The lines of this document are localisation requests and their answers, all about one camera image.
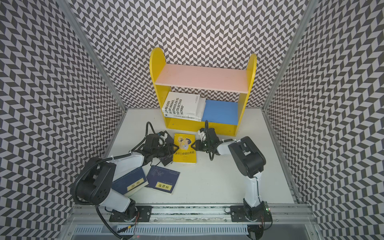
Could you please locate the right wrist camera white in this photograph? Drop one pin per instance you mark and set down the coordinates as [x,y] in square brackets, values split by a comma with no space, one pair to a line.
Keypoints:
[202,134]

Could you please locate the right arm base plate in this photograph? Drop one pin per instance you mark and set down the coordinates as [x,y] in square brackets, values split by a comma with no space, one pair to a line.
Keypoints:
[245,214]

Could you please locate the white thin book small text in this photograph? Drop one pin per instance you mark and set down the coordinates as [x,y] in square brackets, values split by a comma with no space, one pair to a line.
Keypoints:
[198,117]

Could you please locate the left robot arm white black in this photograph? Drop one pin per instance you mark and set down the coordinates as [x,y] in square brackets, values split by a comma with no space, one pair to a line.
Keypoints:
[94,185]

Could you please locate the aluminium corner post left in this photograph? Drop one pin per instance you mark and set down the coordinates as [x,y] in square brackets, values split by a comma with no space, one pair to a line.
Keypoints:
[70,16]

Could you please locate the yellow pink blue bookshelf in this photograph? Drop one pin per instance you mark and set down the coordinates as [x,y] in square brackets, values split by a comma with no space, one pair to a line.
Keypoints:
[224,117]

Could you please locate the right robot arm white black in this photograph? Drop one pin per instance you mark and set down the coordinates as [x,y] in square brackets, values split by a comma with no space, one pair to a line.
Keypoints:
[249,160]

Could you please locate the navy book yellow label tilted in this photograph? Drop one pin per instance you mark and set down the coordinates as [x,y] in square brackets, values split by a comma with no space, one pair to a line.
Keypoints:
[131,182]

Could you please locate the navy book yellow label flat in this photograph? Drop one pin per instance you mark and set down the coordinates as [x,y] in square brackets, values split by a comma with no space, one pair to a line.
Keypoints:
[162,179]

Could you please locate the black book white character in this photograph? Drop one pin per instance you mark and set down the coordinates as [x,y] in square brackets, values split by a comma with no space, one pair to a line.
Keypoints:
[166,157]

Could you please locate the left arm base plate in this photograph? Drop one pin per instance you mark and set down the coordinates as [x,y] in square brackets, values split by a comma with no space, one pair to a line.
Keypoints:
[131,215]

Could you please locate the aluminium corner post right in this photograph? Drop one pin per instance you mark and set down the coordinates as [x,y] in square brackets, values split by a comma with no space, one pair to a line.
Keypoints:
[311,7]

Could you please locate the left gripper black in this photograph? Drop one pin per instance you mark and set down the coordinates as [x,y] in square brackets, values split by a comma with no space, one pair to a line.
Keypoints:
[166,146]

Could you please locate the aluminium corner post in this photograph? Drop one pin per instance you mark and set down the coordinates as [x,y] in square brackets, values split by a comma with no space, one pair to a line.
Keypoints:
[70,16]
[311,7]

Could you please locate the aluminium front rail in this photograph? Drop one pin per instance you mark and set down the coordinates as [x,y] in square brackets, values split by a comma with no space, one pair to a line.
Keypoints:
[223,214]

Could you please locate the yellow illustrated book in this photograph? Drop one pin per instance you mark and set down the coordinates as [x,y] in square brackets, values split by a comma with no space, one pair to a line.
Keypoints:
[185,154]

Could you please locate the white book black bold text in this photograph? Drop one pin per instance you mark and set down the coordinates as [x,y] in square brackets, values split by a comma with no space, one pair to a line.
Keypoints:
[181,104]

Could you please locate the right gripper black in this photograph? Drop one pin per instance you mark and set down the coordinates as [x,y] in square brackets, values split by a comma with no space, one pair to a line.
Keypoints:
[198,145]

